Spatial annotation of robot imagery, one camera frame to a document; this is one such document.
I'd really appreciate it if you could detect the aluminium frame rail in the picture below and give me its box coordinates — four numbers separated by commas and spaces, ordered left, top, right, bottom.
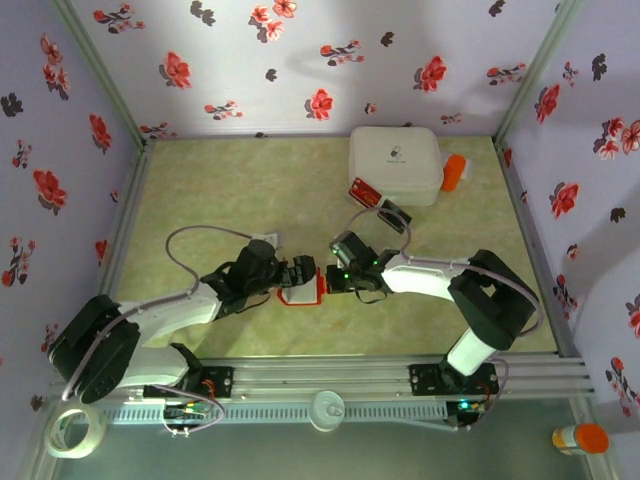
493, 137, 584, 359
47, 352, 599, 401
97, 138, 157, 361

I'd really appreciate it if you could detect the grey left arm cable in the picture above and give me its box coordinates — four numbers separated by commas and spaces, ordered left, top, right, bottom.
62, 225, 274, 401

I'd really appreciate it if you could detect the white round cap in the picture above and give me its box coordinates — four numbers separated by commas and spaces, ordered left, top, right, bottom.
308, 389, 346, 432

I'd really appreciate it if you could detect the orange-capped bottle lying down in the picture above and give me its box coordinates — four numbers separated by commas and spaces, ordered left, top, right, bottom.
439, 153, 474, 194

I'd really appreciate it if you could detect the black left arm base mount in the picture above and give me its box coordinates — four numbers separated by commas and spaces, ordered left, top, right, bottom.
143, 364, 236, 401

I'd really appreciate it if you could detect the yellow bottle with orange lid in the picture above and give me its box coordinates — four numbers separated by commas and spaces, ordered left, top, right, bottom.
551, 422, 611, 457

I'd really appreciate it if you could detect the clear tape roll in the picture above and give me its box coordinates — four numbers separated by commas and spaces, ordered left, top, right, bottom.
43, 404, 109, 460

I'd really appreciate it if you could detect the aluminium corner post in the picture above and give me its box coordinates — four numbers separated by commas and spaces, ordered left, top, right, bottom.
52, 0, 156, 151
493, 0, 586, 146

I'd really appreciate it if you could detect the white plastic medicine box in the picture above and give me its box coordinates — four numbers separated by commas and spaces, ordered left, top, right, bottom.
348, 125, 445, 208

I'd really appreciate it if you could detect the black credit card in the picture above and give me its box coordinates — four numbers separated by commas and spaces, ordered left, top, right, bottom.
377, 199, 413, 235

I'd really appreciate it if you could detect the white slotted cable duct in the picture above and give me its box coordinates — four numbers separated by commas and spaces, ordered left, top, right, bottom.
99, 402, 449, 425

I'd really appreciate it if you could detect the grey right arm cable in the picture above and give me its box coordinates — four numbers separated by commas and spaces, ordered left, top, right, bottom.
342, 207, 545, 434

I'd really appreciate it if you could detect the green circuit board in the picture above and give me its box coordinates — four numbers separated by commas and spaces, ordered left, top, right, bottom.
164, 402, 211, 421
447, 398, 489, 426

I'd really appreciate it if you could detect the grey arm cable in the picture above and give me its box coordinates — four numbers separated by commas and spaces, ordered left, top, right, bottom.
342, 207, 545, 434
62, 225, 274, 401

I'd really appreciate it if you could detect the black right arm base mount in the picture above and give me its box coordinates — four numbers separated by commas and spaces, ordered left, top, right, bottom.
408, 362, 501, 397

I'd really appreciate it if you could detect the red credit card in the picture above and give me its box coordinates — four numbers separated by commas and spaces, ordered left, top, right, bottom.
345, 176, 385, 207

